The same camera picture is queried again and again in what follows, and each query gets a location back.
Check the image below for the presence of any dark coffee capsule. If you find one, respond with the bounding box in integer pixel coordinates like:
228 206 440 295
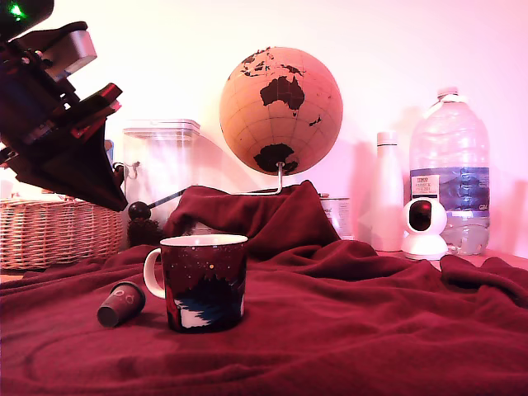
97 280 147 329

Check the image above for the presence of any clear plastic storage container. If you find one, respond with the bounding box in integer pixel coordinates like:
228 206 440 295
122 118 202 248

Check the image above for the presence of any cork globe on stand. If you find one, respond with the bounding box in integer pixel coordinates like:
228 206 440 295
218 45 344 196

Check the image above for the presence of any night sky print mug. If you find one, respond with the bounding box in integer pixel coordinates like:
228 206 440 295
143 233 249 334

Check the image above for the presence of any white tin can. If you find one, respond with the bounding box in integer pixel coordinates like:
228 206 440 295
320 193 351 241

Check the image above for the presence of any slim white bottle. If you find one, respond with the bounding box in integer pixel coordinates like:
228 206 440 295
369 130 405 252

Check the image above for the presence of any dark red fleece blanket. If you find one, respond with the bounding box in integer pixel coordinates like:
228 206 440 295
0 179 528 396

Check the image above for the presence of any large clear water bottle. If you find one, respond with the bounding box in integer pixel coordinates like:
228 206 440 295
408 86 491 256

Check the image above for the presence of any wicker basket with handle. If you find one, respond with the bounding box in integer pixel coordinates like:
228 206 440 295
0 191 125 271

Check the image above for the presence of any black knob crank handle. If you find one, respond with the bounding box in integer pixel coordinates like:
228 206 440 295
126 189 186 220

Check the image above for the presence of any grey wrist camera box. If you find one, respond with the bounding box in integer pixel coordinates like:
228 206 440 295
16 21 98 83

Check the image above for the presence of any small white round camera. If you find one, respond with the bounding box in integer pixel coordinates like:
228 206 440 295
400 199 450 262

